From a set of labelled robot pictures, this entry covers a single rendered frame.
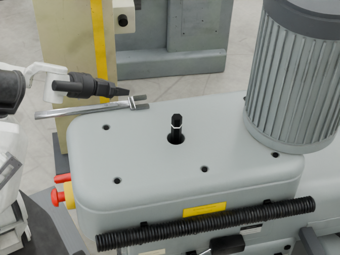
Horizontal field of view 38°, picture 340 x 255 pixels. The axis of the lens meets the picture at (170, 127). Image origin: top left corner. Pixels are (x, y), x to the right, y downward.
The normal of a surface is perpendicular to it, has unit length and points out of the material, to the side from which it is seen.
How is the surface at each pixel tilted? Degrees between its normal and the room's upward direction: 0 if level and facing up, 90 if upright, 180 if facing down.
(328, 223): 90
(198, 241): 90
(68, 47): 90
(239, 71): 0
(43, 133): 0
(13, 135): 57
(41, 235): 0
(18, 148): 84
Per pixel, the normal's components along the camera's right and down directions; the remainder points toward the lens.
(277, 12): -0.89, 0.31
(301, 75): -0.30, 0.67
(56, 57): 0.23, 0.69
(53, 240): 0.03, -0.70
